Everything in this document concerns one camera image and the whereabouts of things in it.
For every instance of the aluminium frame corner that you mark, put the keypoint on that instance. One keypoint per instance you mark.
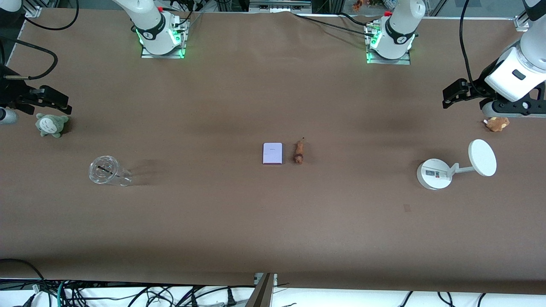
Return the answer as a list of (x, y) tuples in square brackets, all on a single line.
[(522, 22), (33, 8)]

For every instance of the grey metal bar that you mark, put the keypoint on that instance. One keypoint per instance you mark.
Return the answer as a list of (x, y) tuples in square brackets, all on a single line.
[(279, 6)]

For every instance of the lilac phone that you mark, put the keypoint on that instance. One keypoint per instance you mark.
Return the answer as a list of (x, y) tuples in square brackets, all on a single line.
[(272, 153)]

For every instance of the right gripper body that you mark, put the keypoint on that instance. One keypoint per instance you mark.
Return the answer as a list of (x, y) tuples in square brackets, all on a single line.
[(11, 91)]

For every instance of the orange toy figure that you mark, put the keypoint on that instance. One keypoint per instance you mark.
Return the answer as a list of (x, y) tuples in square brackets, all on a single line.
[(357, 5)]

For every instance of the grey totoro plush toy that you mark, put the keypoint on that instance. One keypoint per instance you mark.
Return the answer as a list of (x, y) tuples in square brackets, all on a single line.
[(51, 125)]

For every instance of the brown lion statue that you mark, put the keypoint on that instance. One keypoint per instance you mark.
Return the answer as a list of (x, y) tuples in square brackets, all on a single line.
[(299, 151)]

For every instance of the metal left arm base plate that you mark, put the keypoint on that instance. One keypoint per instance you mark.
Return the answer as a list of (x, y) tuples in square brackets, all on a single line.
[(405, 62)]

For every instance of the clear plastic cup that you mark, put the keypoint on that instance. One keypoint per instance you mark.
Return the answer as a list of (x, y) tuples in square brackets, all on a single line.
[(104, 170)]

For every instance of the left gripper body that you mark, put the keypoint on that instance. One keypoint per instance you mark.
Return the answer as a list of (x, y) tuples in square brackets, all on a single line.
[(480, 86)]

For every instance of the brown plush toy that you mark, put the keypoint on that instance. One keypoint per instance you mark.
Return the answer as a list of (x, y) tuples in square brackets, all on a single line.
[(497, 124)]

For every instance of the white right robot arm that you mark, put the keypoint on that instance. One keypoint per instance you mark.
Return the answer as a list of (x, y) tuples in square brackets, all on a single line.
[(150, 26)]

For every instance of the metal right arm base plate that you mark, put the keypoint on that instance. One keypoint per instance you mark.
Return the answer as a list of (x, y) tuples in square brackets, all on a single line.
[(164, 55)]

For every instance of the black power plug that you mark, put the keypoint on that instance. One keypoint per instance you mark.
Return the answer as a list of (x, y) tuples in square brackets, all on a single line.
[(231, 298)]

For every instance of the white phone stand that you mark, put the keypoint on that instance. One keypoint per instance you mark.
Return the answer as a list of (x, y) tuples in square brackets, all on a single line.
[(435, 174)]

